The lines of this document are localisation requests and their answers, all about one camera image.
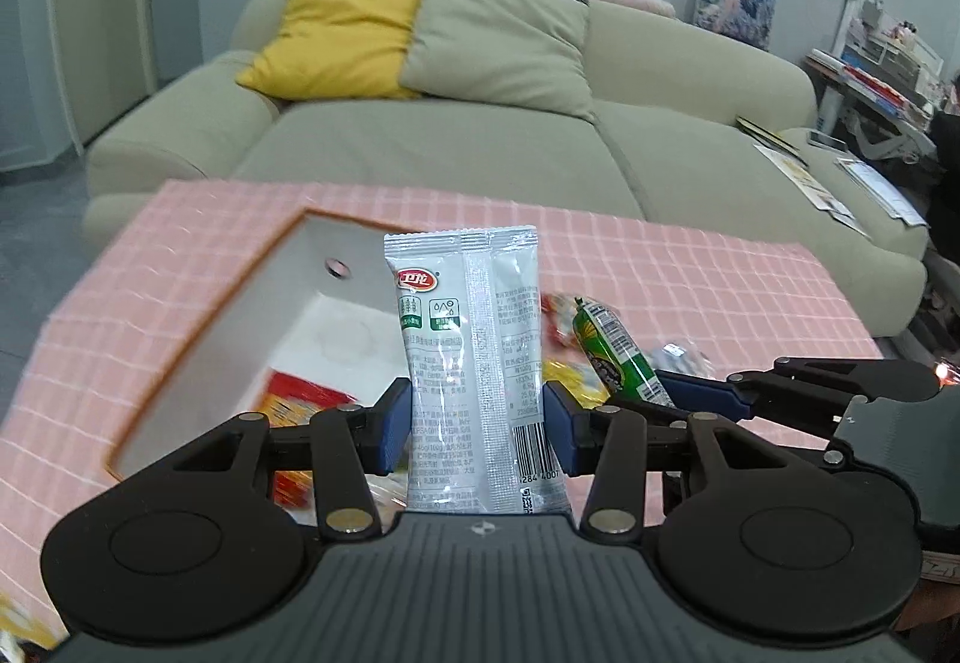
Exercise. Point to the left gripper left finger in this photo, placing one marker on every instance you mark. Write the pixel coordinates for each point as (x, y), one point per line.
(348, 445)

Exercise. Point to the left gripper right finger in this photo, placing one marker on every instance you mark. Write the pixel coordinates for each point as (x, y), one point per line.
(607, 443)

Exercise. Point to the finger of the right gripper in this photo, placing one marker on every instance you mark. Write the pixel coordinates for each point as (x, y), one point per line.
(694, 394)

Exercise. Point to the green sausage snack stick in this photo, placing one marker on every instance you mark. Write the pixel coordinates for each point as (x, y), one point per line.
(615, 357)

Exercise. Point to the white snack pouch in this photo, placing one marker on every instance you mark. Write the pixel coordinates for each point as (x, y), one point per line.
(468, 301)

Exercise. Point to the clear box of white balls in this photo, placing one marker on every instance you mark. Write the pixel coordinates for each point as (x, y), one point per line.
(681, 358)

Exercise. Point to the yellow snack packet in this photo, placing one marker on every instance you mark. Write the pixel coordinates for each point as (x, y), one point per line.
(578, 378)

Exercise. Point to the red snack bag in box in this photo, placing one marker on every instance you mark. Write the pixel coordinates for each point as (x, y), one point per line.
(289, 401)

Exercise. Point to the red noodle snack bag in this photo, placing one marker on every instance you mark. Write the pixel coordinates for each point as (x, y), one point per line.
(558, 311)

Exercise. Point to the orange cardboard box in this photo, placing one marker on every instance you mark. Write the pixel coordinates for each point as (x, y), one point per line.
(199, 461)

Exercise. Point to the papers on sofa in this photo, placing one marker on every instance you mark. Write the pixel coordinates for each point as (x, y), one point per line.
(839, 183)

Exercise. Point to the beige sofa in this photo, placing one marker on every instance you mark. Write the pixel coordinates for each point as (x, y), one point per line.
(663, 146)

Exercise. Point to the cluttered white shelf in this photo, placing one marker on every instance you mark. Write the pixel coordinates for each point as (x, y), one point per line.
(878, 64)

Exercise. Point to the yellow cushion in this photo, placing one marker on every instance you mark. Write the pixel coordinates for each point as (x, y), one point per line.
(335, 49)

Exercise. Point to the beige cushion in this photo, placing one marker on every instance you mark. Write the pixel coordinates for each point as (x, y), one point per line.
(518, 53)

